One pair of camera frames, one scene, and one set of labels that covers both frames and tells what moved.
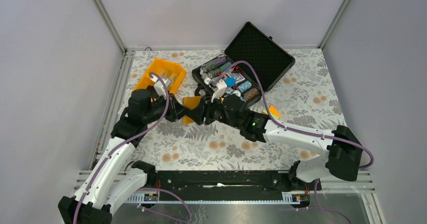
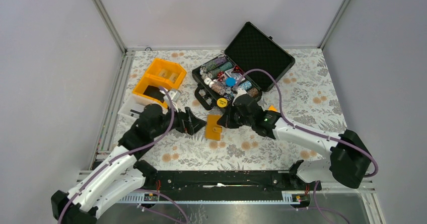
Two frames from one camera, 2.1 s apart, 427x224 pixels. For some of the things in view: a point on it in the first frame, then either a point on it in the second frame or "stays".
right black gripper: [203, 109] → [226, 121]
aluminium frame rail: [114, 106] stays
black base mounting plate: [228, 182] stays
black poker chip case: [251, 60] stays
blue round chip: [230, 81] stays
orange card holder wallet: [190, 102] → [213, 131]
